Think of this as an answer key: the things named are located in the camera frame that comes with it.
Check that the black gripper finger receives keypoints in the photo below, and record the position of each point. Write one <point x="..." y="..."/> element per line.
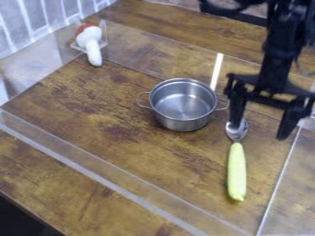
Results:
<point x="292" y="115"/>
<point x="238" y="101"/>

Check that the green handled metal spoon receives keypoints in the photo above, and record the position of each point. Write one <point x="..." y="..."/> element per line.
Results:
<point x="236" y="162"/>

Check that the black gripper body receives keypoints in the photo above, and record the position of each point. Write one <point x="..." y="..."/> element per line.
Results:
<point x="268" y="87"/>

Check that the red white object behind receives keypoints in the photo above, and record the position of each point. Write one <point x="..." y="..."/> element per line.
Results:
<point x="88" y="37"/>

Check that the stainless steel pot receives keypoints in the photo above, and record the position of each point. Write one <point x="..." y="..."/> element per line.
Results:
<point x="182" y="104"/>

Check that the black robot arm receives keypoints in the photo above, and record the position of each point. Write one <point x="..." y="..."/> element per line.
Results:
<point x="290" y="33"/>

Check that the clear acrylic enclosure panel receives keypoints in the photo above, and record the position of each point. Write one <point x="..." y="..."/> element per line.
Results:
<point x="172" y="172"/>

